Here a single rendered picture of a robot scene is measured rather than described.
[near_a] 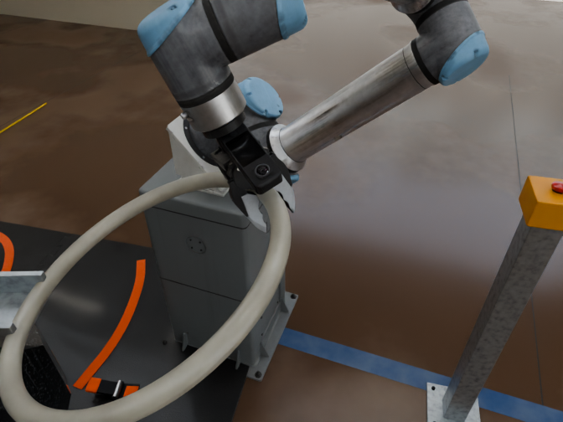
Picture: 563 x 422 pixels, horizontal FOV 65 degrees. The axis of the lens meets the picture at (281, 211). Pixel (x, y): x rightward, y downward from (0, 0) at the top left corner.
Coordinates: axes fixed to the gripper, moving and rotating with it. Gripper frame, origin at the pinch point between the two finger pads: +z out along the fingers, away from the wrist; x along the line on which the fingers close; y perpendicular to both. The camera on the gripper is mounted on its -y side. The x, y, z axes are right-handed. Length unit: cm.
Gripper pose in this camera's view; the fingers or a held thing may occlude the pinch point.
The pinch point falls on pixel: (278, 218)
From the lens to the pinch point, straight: 76.4
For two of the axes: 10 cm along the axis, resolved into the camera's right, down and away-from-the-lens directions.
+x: -8.0, 5.7, -1.8
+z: 3.9, 7.3, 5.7
